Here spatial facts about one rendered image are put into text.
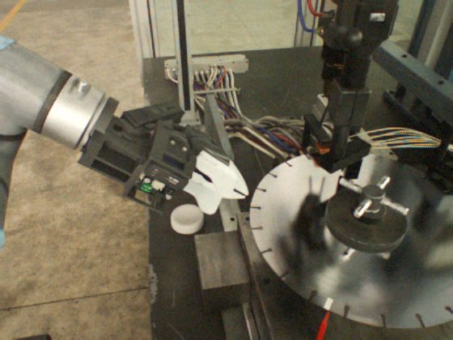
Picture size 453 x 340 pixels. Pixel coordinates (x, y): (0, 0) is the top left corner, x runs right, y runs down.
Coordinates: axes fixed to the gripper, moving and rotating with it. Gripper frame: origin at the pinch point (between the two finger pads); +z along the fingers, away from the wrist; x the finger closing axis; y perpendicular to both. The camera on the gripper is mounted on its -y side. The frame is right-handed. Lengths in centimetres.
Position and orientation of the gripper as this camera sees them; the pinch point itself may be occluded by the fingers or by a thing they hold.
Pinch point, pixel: (238, 186)
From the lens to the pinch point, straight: 51.2
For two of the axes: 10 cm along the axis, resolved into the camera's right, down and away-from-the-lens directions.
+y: -0.2, 6.4, -7.7
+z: 8.3, 4.5, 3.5
